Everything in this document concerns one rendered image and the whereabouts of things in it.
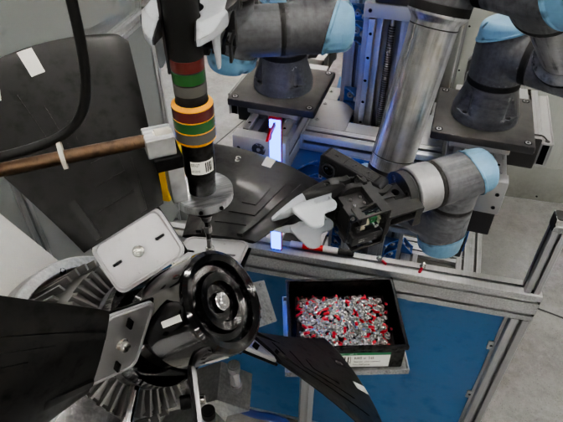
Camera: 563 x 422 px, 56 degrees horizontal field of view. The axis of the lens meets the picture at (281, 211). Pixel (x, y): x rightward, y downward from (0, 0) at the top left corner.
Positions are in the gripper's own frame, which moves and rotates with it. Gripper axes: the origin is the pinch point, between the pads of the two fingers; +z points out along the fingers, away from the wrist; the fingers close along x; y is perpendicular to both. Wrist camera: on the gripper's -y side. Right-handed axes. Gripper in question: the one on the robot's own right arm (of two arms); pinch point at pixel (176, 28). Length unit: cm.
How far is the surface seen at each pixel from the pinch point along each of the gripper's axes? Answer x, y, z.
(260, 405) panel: -1, 134, -39
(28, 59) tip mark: 19.4, 7.1, -8.2
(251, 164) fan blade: -3.2, 31.5, -23.7
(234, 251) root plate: -3.2, 30.0, -2.1
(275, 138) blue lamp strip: -6.2, 34.1, -35.7
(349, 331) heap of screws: -22, 64, -16
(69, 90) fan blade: 15.1, 10.1, -6.9
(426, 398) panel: -46, 111, -31
